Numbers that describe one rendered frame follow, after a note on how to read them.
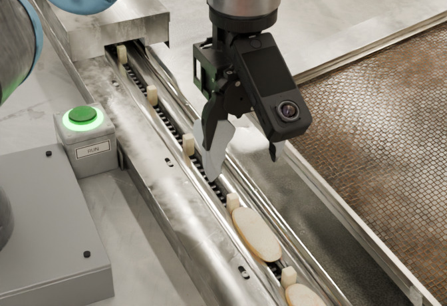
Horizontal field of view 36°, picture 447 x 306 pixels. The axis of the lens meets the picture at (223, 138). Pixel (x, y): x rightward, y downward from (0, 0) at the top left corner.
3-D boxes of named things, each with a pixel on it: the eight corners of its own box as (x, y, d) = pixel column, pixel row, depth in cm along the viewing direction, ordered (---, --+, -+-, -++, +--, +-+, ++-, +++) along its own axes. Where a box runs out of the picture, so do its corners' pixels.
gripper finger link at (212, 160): (195, 157, 85) (219, 92, 81) (217, 187, 81) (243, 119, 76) (173, 157, 83) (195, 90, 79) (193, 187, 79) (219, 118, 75)
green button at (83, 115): (65, 118, 98) (64, 109, 97) (92, 111, 99) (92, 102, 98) (74, 134, 95) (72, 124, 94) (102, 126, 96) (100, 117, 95)
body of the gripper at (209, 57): (248, 74, 83) (252, -21, 76) (285, 110, 77) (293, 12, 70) (190, 88, 81) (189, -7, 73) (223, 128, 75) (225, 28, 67)
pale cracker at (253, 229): (225, 213, 88) (225, 207, 88) (251, 205, 90) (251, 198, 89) (261, 267, 81) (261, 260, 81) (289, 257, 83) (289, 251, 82)
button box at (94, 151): (58, 169, 105) (48, 109, 98) (108, 156, 108) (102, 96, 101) (74, 203, 99) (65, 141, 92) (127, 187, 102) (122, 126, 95)
